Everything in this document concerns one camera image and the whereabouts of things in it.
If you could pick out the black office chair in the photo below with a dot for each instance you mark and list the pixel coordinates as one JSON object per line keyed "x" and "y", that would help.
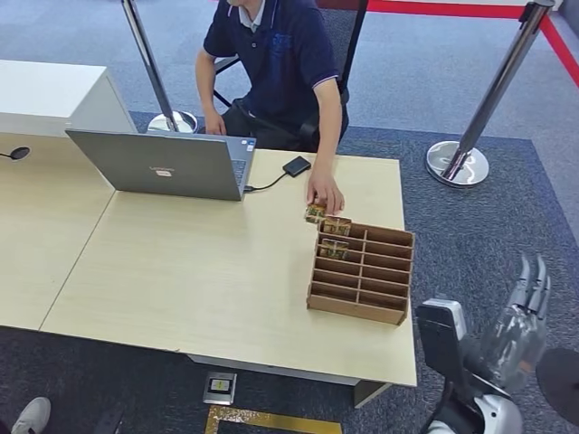
{"x": 344, "y": 24}

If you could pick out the black round desk disc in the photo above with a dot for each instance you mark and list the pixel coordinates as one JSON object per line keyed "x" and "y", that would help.
{"x": 20, "y": 153}

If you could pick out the white cabinet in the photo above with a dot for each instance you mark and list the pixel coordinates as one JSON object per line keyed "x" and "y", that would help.
{"x": 45, "y": 88}

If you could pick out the person's left forearm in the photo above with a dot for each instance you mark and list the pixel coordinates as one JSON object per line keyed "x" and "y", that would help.
{"x": 328, "y": 120}

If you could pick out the grey laptop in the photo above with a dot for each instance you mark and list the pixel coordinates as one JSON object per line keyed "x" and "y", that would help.
{"x": 158, "y": 167}

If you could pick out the person's right forearm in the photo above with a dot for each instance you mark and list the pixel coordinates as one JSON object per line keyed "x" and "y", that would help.
{"x": 205, "y": 84}

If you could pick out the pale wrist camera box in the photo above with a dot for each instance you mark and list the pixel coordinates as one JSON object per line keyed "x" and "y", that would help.
{"x": 436, "y": 341}

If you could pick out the chrome stanchion post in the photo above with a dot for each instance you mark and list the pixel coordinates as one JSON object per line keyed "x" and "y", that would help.
{"x": 497, "y": 90}
{"x": 149, "y": 66}

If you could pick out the person's right hand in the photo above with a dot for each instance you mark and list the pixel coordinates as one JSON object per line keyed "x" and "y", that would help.
{"x": 214, "y": 124}

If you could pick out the metal floor socket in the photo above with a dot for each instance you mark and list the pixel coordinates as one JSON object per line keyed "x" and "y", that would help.
{"x": 219, "y": 387}

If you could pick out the grey desk underframe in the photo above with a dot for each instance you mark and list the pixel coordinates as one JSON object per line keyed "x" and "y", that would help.
{"x": 371, "y": 392}

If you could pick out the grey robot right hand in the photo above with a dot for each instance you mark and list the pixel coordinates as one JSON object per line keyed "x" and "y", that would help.
{"x": 515, "y": 341}

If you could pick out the person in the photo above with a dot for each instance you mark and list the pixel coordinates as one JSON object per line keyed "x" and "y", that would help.
{"x": 280, "y": 60}

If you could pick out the red barrier belt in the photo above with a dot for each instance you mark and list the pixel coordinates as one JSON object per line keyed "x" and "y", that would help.
{"x": 452, "y": 8}

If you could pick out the person's left hand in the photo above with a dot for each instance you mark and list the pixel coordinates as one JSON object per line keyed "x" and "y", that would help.
{"x": 325, "y": 188}

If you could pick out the yellow floor tape frame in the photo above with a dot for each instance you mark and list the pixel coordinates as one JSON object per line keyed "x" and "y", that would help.
{"x": 271, "y": 420}

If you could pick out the grey shoe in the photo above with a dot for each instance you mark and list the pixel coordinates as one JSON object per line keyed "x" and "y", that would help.
{"x": 32, "y": 417}

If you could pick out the black round object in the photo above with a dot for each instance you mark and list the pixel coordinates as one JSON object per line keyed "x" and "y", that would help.
{"x": 561, "y": 383}

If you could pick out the autumn print card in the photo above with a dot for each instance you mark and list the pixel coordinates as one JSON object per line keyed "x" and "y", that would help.
{"x": 337, "y": 226}
{"x": 334, "y": 248}
{"x": 315, "y": 213}

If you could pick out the wooden card organizer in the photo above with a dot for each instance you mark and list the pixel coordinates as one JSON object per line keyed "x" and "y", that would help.
{"x": 384, "y": 263}

